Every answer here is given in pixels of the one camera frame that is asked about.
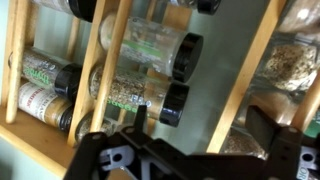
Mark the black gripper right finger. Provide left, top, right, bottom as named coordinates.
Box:
left=245, top=105, right=305, bottom=180

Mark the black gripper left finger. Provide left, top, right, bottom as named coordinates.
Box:
left=63, top=105, right=201, bottom=180

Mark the oregano spice jar black lid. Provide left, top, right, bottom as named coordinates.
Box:
left=89, top=64, right=190, bottom=128

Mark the tan spice jar red label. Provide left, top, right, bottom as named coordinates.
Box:
left=17, top=81, right=75, bottom=132

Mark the thyme spice jar black lid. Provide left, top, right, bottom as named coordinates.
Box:
left=9, top=48, right=83, bottom=102

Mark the nearly empty green-label spice jar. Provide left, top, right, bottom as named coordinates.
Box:
left=98, top=15, right=204, bottom=84

